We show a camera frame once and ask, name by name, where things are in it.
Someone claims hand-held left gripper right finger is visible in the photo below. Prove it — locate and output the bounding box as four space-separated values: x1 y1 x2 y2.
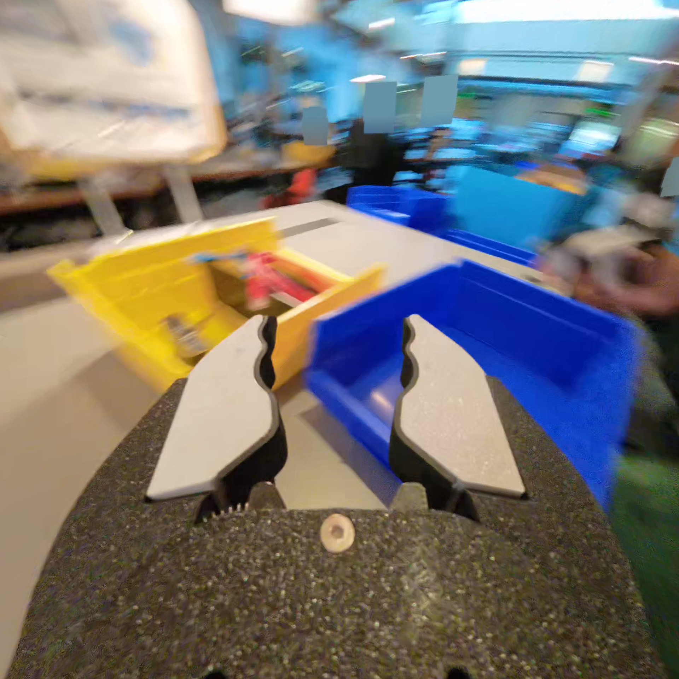
389 313 527 524

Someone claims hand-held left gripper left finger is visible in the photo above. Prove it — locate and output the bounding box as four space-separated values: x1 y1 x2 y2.
146 314 290 524

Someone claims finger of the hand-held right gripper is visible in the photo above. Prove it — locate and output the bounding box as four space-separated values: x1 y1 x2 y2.
538 227 627 290

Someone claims red ethernet cable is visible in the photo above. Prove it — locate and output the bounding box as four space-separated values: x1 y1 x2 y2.
241 251 319 311

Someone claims yellow plastic bin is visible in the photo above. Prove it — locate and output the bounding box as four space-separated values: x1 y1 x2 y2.
47 216 387 393

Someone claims person's right hand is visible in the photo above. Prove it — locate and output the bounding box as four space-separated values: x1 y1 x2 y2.
573 244 679 319

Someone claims light blue panel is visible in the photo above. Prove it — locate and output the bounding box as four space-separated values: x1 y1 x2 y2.
451 169 584 250

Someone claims grey tape strip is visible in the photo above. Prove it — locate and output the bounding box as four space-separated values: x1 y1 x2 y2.
277 216 341 238

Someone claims person's green jacket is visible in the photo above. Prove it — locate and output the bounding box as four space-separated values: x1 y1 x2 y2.
610 451 679 674

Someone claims orange traffic cone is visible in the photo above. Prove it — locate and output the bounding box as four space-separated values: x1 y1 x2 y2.
260 169 319 210

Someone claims instruction sheet on stand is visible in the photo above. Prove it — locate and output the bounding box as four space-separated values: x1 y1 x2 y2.
0 0 230 181

